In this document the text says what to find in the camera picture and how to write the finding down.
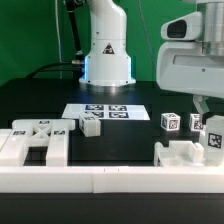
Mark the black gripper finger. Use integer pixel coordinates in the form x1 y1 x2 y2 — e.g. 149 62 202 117
193 95 209 125

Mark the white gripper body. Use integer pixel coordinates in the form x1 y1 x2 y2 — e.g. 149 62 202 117
156 42 224 98

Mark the white chair seat part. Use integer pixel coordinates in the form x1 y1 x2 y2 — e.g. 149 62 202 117
153 140 205 167

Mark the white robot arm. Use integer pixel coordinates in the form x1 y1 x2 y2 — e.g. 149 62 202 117
79 0 224 114

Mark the white chair back part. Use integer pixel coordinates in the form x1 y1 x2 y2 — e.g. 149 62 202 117
0 119 75 167

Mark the white sheet with fiducial tags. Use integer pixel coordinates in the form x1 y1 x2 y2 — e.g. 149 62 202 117
62 104 150 120

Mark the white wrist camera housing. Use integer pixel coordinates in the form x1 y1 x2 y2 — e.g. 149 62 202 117
161 12 203 41

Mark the black cable bundle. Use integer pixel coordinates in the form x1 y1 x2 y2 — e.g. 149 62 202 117
24 0 88 80

